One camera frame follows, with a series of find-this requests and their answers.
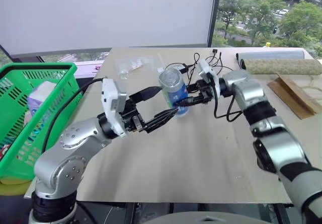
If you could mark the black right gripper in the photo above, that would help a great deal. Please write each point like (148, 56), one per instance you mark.
(205, 91)

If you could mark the grey window frame post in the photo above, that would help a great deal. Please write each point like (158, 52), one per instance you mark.
(213, 12)

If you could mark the tan patterned rolled mat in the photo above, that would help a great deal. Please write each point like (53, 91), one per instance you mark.
(281, 66)

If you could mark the brown paper bag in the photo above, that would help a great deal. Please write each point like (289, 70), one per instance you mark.
(291, 95)

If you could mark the purple white tissue pack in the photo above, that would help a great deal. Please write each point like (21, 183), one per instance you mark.
(40, 95)

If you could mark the green plastic basket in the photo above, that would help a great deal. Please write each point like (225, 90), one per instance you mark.
(65, 66)

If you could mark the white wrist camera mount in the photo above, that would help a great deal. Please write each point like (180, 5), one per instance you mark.
(110, 100)
(206, 70)

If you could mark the silver blue drink can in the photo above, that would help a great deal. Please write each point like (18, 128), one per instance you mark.
(171, 83)

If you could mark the red snack package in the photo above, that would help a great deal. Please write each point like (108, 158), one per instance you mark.
(3, 150)

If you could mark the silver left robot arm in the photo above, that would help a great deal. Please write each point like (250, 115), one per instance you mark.
(65, 163)

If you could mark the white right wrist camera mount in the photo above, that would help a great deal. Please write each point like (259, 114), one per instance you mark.
(206, 70)

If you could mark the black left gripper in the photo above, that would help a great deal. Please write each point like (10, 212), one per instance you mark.
(132, 119)

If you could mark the pink printed box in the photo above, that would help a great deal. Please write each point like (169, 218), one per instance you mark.
(88, 68)

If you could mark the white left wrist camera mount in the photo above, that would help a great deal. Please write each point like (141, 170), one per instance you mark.
(110, 100)

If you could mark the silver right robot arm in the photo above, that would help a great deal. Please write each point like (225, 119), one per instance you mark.
(251, 93)

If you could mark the black power adapter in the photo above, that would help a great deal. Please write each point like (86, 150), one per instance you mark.
(179, 67)

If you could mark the grey rolled mat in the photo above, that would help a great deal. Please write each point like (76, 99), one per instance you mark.
(271, 55)

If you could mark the white roller blind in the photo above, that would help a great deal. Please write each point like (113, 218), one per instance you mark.
(100, 15)

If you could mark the clear plastic bag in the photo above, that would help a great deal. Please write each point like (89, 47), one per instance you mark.
(143, 61)

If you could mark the small yellow object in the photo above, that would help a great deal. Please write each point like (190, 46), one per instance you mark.
(268, 44)

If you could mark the yellow round stool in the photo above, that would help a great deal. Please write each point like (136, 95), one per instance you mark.
(12, 187)

